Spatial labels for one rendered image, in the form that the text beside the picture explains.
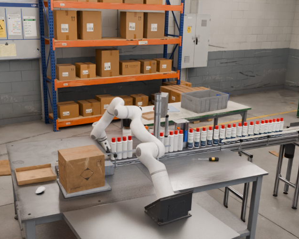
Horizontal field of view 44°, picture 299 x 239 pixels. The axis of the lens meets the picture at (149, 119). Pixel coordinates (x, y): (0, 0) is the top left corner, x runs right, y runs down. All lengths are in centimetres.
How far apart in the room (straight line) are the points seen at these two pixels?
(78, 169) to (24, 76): 472
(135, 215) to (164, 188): 28
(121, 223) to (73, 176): 55
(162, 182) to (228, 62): 755
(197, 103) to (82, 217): 300
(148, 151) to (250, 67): 815
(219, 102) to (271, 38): 575
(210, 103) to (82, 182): 289
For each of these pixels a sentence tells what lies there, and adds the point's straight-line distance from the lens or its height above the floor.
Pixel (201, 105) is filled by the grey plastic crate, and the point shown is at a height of 91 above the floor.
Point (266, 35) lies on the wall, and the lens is 1079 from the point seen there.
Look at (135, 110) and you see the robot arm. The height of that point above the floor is 144.
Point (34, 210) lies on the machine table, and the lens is 276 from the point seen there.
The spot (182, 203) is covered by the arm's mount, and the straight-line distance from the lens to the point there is 255.
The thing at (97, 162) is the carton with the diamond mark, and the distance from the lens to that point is 285.
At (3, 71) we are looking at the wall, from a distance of 727.
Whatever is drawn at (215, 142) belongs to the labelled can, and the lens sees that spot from 381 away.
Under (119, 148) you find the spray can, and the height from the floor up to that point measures 99.
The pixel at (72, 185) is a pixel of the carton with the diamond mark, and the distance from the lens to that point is 286.
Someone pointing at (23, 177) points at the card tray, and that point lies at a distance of 325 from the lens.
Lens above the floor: 221
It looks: 17 degrees down
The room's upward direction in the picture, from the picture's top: 2 degrees clockwise
